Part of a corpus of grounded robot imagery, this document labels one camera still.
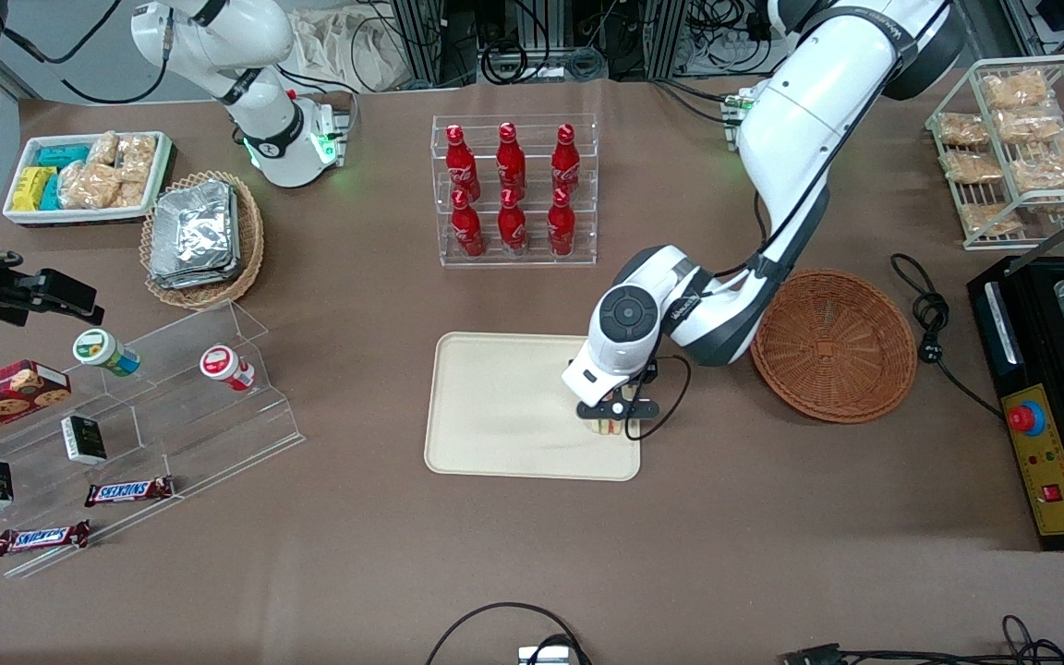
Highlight round brown wicker basket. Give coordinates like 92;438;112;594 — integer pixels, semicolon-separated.
748;268;918;425

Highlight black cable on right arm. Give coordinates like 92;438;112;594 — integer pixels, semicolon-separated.
0;0;173;105

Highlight yellow snack packet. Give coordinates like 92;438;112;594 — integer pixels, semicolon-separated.
12;166;58;212

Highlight green lid yogurt cup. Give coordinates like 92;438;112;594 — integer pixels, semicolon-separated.
72;328;142;378

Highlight white cloth bag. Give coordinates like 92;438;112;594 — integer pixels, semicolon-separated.
290;7;416;94

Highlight beige plastic tray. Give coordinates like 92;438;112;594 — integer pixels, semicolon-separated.
424;332;642;482

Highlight black machine with yellow panel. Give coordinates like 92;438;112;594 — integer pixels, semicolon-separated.
966;257;1064;552

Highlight clear acrylic bottle rack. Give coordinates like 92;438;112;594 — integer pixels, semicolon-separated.
431;114;599;269

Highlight black base cables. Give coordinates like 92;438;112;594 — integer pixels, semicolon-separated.
650;78;747;127

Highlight red cola bottle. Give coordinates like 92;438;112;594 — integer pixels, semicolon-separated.
551;123;582;195
547;188;577;257
450;189;486;258
496;122;527;200
444;125;482;202
498;189;528;255

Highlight clear acrylic stepped display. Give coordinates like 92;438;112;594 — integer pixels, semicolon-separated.
0;300;306;581

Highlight oval light wicker basket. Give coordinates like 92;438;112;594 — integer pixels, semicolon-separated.
139;170;266;310

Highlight silver foil pouch stack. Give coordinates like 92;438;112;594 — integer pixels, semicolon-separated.
148;179;243;291

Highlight black cable coil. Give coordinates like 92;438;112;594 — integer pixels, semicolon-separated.
480;40;530;85

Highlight brown snickers bar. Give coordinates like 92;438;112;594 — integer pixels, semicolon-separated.
84;476;176;509
0;520;92;558

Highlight black thin cable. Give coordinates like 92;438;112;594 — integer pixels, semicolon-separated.
837;614;1064;665

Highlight red lid yogurt cup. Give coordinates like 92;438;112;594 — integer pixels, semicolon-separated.
199;345;257;393

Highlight black looped table cable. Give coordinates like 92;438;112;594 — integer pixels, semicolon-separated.
424;602;594;665

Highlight white rectangular snack bin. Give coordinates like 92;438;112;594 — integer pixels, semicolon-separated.
3;131;174;227

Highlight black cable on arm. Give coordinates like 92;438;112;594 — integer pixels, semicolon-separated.
623;189;773;443
0;0;173;105

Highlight bagged fried snack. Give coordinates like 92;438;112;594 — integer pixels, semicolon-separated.
959;200;1023;237
997;108;1064;145
943;151;1005;185
1010;139;1064;194
981;69;1051;111
937;112;991;150

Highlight aluminium frame post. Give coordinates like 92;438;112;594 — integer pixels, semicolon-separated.
645;0;691;80
389;0;478;90

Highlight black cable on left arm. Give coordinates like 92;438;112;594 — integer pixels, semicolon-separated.
623;189;773;443

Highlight black power cable with plug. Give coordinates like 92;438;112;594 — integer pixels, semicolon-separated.
890;253;1005;419

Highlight red emergency stop button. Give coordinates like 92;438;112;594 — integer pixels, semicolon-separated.
1007;401;1047;438

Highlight grey cable coil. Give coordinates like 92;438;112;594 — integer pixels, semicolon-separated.
561;45;610;83

